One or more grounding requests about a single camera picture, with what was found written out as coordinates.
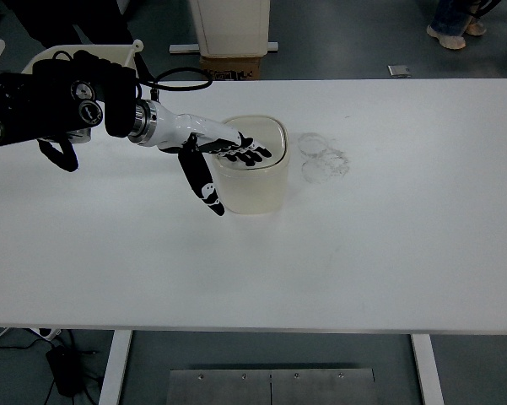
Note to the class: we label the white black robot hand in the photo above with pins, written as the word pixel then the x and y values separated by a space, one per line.
pixel 185 126

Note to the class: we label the cream plastic trash bin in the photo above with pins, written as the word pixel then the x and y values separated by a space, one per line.
pixel 257 190

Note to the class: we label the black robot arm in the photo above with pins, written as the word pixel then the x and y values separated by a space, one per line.
pixel 46 101

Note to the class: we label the brown cardboard box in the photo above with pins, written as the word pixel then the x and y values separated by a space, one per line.
pixel 219 65

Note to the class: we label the grey metal base bar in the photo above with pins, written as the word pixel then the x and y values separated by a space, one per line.
pixel 181 47

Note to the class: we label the cream plastic chair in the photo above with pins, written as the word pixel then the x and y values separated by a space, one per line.
pixel 109 52

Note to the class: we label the white cabinet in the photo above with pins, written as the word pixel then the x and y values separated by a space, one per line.
pixel 232 25

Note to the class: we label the grey floor plate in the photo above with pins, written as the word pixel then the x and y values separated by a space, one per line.
pixel 400 71

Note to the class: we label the white power strip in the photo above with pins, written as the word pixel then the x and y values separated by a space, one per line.
pixel 50 333

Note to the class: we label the white table leg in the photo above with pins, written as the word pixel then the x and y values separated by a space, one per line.
pixel 114 371
pixel 428 371

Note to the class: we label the grey metal plate with screws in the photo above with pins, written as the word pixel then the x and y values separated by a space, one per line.
pixel 236 388

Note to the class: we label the black power adapter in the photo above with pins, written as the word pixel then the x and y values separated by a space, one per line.
pixel 63 371

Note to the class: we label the person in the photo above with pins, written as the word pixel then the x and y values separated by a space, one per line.
pixel 445 17

